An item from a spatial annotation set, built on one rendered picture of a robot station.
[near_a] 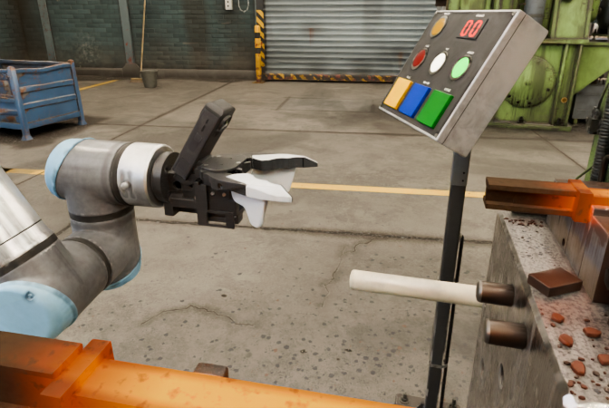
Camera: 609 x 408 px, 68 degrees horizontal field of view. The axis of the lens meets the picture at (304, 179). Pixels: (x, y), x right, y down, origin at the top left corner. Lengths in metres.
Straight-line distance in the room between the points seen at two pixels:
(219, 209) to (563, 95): 5.18
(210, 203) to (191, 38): 8.64
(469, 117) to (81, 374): 0.80
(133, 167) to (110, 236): 0.12
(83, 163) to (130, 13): 9.04
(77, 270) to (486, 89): 0.76
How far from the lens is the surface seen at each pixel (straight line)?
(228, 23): 8.95
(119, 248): 0.71
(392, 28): 8.51
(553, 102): 5.60
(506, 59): 0.96
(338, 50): 8.56
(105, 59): 10.04
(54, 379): 0.31
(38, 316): 0.62
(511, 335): 0.55
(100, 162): 0.67
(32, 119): 5.38
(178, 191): 0.65
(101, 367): 0.32
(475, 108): 0.95
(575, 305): 0.55
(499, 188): 0.56
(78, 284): 0.64
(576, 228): 0.61
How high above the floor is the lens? 1.19
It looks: 20 degrees down
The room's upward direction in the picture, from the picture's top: straight up
